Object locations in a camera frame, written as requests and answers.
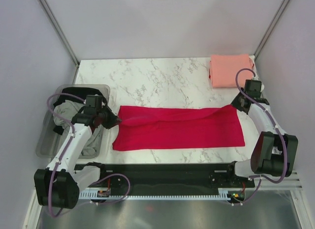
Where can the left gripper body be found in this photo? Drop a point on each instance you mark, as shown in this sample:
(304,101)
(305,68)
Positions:
(106,116)

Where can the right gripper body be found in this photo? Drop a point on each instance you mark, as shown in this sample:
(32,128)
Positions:
(236,102)

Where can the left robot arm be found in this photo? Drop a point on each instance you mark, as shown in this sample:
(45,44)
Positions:
(58,185)

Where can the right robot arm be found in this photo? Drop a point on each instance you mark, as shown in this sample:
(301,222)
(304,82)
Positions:
(274,153)

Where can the black t-shirt in bin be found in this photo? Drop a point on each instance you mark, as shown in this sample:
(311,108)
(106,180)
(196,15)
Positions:
(81,92)

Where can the grey t-shirt in bin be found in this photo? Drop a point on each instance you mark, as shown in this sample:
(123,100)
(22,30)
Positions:
(68,110)

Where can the folded white t-shirt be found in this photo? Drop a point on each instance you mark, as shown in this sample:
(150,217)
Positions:
(254,68)

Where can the folded salmon pink t-shirt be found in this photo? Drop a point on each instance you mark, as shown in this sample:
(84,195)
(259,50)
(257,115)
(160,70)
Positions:
(225,68)

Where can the grey plastic bin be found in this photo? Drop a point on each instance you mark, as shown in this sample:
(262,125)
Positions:
(47,146)

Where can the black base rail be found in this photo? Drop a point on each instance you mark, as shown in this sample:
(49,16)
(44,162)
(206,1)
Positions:
(169,179)

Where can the right aluminium frame post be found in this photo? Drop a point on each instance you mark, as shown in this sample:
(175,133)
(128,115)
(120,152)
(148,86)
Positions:
(275,20)

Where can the aluminium frame post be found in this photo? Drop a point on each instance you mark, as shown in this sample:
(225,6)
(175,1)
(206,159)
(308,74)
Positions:
(275,20)
(55,24)

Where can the white slotted cable duct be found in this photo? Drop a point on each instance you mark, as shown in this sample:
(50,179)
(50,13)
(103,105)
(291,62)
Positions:
(93,194)

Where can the left aluminium frame post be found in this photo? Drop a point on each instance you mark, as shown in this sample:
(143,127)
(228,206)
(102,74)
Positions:
(55,24)

